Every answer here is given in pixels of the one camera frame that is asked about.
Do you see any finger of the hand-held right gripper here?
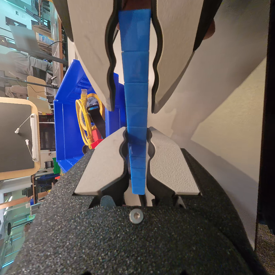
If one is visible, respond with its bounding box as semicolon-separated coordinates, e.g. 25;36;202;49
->
150;0;224;114
53;0;119;112

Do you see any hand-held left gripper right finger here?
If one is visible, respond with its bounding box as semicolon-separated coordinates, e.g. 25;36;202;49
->
147;126;201;197

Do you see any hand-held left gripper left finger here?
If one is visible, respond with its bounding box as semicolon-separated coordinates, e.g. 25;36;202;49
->
74;127;130;199

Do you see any blue plastic bin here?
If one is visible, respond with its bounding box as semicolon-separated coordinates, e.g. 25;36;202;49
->
53;59;129;173

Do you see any blue segmented plastic bar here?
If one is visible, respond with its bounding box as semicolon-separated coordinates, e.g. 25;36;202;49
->
118;9;152;195

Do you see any person's right hand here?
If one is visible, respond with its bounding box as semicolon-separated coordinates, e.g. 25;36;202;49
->
203;19;216;40

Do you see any red plastic block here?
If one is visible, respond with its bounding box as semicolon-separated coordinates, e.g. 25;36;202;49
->
88;129;104;150

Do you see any green plastic bin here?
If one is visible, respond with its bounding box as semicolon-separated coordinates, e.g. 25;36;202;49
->
52;157;62;174

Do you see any yellow tape roll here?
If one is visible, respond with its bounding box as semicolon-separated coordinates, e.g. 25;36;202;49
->
78;93;106;129

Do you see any grey laptop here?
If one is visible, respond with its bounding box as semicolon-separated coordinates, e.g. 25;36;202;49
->
10;25;43;53

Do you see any beige wooden board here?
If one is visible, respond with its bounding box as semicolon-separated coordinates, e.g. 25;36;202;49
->
38;97;53;113
27;75;46;100

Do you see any black strap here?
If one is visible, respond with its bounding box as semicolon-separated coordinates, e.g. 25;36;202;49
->
89;108;106;138

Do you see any yellow network cable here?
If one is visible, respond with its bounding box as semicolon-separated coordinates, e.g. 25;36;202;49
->
75;88;95;146

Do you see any white peg with cord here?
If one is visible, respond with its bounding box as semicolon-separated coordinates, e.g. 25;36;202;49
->
25;139;36;160
15;115;35;134

